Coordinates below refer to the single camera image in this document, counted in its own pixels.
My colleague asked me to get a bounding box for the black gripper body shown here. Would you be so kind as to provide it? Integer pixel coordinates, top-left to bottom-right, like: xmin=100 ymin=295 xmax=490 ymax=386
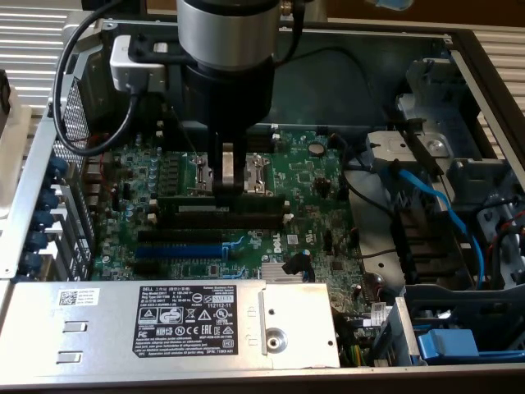
xmin=181 ymin=60 xmax=275 ymax=145

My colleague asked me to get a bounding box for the green RAM stick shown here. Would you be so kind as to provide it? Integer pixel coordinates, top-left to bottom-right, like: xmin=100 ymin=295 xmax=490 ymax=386
xmin=157 ymin=194 xmax=288 ymax=215

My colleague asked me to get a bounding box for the metal CPU socket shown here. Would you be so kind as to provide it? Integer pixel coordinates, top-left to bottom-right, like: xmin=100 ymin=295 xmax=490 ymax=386
xmin=186 ymin=152 xmax=276 ymax=199

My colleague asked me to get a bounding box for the green Dell motherboard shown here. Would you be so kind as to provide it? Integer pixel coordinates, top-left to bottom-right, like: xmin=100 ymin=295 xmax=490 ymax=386
xmin=88 ymin=129 xmax=370 ymax=307

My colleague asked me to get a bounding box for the long black expansion slot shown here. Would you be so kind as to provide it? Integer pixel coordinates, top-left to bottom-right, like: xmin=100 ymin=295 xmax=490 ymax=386
xmin=137 ymin=229 xmax=226 ymax=246

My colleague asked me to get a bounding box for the blue expansion slot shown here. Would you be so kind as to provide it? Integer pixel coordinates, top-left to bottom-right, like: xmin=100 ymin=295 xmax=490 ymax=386
xmin=134 ymin=244 xmax=226 ymax=259

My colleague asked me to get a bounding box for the silver chipset heatsink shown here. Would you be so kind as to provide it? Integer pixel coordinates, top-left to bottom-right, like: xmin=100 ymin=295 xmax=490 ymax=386
xmin=260 ymin=262 xmax=317 ymax=284

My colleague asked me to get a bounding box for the black connector blue tab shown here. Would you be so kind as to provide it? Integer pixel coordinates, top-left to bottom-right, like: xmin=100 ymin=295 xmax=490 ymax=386
xmin=281 ymin=249 xmax=316 ymax=282

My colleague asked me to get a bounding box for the grey metal PC case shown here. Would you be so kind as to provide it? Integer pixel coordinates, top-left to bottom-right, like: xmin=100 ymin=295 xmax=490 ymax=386
xmin=0 ymin=16 xmax=525 ymax=394

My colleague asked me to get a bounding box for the short black expansion slot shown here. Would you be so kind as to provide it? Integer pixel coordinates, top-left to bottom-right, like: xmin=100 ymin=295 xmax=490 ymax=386
xmin=131 ymin=260 xmax=162 ymax=277

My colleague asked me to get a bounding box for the metal rear port block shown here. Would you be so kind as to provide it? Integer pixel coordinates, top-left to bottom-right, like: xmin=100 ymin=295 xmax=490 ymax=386
xmin=80 ymin=152 xmax=114 ymax=198

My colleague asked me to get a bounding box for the blue slot retention clip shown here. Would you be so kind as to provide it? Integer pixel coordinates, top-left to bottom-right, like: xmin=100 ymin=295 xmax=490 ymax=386
xmin=31 ymin=209 xmax=57 ymax=231
xmin=25 ymin=230 xmax=49 ymax=251
xmin=20 ymin=250 xmax=44 ymax=272
xmin=39 ymin=190 xmax=62 ymax=213
xmin=47 ymin=155 xmax=69 ymax=180

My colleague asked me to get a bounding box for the black plastic latch bar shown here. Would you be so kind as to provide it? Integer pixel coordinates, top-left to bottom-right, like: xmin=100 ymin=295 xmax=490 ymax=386
xmin=385 ymin=117 xmax=444 ymax=176

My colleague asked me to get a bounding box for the silver power supply black label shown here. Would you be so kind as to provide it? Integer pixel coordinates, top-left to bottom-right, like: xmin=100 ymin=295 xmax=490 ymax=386
xmin=0 ymin=280 xmax=342 ymax=370

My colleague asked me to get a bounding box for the black finned plastic block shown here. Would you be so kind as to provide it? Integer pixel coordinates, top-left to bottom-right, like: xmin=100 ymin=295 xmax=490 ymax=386
xmin=391 ymin=207 xmax=467 ymax=285

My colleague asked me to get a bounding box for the grey metal drive cage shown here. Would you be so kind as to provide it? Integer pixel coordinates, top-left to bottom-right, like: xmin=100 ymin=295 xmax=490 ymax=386
xmin=395 ymin=57 xmax=525 ymax=288

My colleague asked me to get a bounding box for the dark grey disk bay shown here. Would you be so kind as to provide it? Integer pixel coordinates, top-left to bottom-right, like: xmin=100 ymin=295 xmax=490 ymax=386
xmin=404 ymin=282 xmax=525 ymax=354

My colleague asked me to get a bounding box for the black camera cable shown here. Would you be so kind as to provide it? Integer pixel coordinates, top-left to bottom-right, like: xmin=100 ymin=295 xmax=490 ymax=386
xmin=52 ymin=0 xmax=147 ymax=156

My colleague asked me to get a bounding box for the black gripper cable brass plug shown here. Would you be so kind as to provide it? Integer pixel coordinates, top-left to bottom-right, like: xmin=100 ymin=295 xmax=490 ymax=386
xmin=278 ymin=0 xmax=307 ymax=65

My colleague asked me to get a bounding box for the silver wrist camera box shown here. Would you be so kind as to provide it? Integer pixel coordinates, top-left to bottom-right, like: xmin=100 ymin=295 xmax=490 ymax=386
xmin=109 ymin=34 xmax=169 ymax=94

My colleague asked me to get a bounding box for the thin red wire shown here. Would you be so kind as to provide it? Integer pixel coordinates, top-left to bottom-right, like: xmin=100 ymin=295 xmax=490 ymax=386
xmin=88 ymin=131 xmax=121 ymax=198

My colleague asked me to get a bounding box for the silver drive bracket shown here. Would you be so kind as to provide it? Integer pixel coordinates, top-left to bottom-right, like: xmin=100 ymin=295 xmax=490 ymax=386
xmin=364 ymin=130 xmax=454 ymax=176

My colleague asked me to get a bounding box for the white wire tag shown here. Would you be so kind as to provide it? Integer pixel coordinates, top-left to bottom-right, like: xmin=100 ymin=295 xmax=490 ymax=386
xmin=366 ymin=301 xmax=389 ymax=325

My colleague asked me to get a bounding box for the yellow green wire bundle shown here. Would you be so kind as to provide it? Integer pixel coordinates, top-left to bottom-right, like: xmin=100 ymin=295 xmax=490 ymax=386
xmin=340 ymin=340 xmax=370 ymax=368

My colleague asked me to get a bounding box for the blue flat wire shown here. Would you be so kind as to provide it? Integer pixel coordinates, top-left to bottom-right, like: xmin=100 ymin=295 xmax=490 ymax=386
xmin=377 ymin=163 xmax=487 ymax=288

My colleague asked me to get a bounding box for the blue plastic drive bracket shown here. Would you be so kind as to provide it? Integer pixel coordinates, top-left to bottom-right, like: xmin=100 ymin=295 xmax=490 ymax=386
xmin=414 ymin=327 xmax=525 ymax=365

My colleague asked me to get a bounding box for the red and black wire bundle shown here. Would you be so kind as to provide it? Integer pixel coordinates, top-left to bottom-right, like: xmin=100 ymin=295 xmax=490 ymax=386
xmin=471 ymin=195 xmax=525 ymax=288

